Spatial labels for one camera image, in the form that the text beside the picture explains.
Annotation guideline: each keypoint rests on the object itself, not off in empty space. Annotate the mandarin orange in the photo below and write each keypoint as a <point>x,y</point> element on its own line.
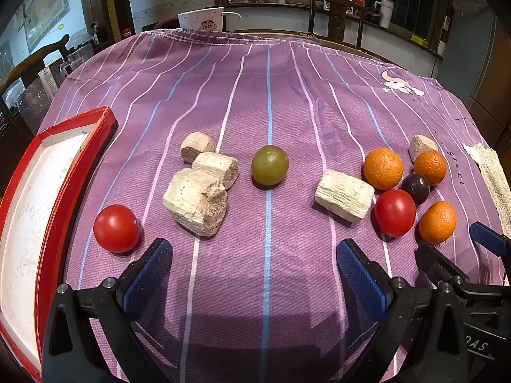
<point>437,222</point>
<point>383,168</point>
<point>430,166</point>

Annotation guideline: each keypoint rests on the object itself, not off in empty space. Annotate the small sugarcane chunk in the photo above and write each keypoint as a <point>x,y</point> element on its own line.
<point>195,147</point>
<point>422,146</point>

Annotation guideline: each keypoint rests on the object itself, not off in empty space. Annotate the purple striped tablecloth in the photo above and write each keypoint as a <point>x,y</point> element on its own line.
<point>267,99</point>

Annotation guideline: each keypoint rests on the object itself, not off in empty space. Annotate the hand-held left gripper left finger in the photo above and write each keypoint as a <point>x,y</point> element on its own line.
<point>149,275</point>

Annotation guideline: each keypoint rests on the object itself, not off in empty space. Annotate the white tumbler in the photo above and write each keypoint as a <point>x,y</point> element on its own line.
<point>386,12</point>

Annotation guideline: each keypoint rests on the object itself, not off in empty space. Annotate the wall poster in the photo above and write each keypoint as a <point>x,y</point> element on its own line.
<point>44,4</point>

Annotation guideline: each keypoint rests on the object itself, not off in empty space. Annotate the white cartoon mug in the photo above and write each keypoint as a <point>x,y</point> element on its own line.
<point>195,20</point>

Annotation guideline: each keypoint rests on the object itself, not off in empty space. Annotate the red tomato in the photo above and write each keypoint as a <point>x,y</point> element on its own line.
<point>395,212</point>
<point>117,228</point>

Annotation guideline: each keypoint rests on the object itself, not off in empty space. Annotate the curved-back wooden chair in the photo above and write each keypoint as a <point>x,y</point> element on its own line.
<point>36,58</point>

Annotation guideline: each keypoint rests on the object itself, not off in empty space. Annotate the dark wooden chair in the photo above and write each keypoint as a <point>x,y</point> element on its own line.
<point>338,20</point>

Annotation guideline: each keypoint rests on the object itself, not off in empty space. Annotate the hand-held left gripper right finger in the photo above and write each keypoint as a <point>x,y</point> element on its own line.
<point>359,275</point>

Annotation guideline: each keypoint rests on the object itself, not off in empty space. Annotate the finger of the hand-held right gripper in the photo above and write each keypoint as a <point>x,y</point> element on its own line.
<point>485,234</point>
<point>437,261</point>

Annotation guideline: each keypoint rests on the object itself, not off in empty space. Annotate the glass pitcher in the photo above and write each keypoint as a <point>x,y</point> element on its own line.
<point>75,58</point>

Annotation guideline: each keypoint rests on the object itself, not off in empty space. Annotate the dark purple plum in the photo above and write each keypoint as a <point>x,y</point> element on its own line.
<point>415,188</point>

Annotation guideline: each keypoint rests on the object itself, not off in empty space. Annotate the green round fruit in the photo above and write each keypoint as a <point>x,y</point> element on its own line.
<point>270,165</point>

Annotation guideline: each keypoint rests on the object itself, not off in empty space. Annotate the white package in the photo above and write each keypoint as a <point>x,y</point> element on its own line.
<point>47,81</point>

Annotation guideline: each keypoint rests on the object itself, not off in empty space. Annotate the red-rimmed white tray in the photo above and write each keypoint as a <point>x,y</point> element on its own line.
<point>36,207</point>

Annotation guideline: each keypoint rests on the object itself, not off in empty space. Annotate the large broken sugarcane chunk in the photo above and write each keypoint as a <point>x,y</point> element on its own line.
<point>191,203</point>

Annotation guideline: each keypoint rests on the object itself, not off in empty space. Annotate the beige loofah strip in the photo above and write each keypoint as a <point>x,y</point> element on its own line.
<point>493,179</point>

